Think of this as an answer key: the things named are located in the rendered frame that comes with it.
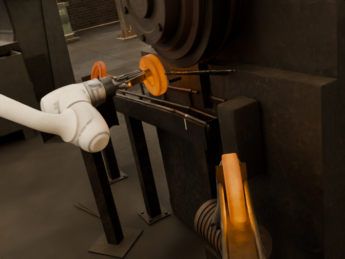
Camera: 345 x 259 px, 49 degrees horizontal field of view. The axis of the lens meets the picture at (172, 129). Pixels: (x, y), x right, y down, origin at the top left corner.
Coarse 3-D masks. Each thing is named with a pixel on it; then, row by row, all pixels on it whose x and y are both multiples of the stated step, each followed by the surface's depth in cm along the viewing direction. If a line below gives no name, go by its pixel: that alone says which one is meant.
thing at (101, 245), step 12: (96, 108) 154; (108, 108) 161; (108, 120) 162; (84, 156) 167; (96, 156) 167; (96, 168) 168; (96, 180) 171; (108, 180) 176; (96, 192) 174; (108, 192) 176; (108, 204) 176; (108, 216) 178; (108, 228) 181; (120, 228) 185; (108, 240) 185; (120, 240) 186; (132, 240) 185; (96, 252) 182; (108, 252) 180; (120, 252) 178
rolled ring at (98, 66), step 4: (96, 64) 219; (100, 64) 213; (104, 64) 215; (92, 68) 224; (96, 68) 222; (100, 68) 212; (104, 68) 213; (92, 72) 224; (96, 72) 224; (100, 72) 212; (104, 72) 212; (92, 76) 224; (96, 76) 225; (100, 76) 212; (104, 76) 212
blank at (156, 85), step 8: (144, 56) 139; (152, 56) 137; (144, 64) 141; (152, 64) 135; (160, 64) 135; (152, 72) 137; (160, 72) 135; (152, 80) 145; (160, 80) 135; (152, 88) 143; (160, 88) 137
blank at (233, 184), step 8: (224, 160) 82; (232, 160) 82; (224, 168) 80; (232, 168) 80; (224, 176) 88; (232, 176) 79; (240, 176) 79; (232, 184) 78; (240, 184) 78; (232, 192) 78; (240, 192) 78; (232, 200) 78; (240, 200) 78; (232, 208) 79; (240, 208) 79; (232, 216) 80; (240, 216) 80
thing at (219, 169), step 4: (240, 164) 92; (244, 164) 92; (216, 168) 93; (220, 168) 93; (240, 168) 92; (244, 168) 92; (216, 172) 93; (220, 172) 93; (244, 172) 93; (220, 176) 94; (244, 176) 93; (220, 180) 94; (224, 180) 94; (224, 184) 94; (224, 188) 94; (224, 192) 95; (224, 196) 95; (244, 196) 95; (224, 200) 95
